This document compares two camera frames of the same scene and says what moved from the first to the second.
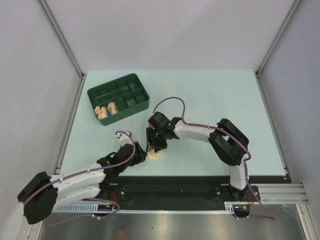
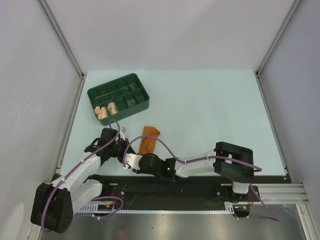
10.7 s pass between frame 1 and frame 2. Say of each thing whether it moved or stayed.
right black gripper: moved
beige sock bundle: stayed
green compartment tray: stayed
